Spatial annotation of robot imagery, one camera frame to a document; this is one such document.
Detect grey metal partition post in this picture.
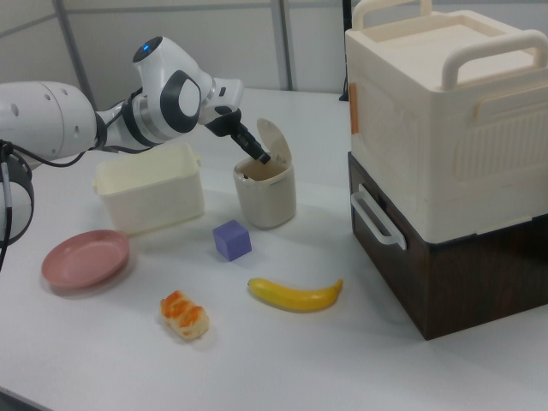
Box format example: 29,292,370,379
280,0,297,92

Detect purple cube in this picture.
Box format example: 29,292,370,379
211,219,252,263

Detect cream plastic storage box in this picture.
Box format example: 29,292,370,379
344,0,548,243

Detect white plastic basket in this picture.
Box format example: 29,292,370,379
92,143,206,235

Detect toy salmon sushi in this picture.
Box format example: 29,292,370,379
159,289,211,343

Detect dark wood drawer box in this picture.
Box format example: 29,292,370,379
347,152,548,342

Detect orange box latch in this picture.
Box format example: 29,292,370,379
348,83,360,134

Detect yellow toy banana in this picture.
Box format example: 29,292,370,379
247,277,344,313

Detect pink plate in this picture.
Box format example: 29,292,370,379
40,229,131,295

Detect white drawer handle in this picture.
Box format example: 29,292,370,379
349,183,408,249

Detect beige trash can with lid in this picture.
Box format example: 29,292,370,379
232,118,297,229

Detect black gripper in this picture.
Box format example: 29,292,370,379
204,106,271,165

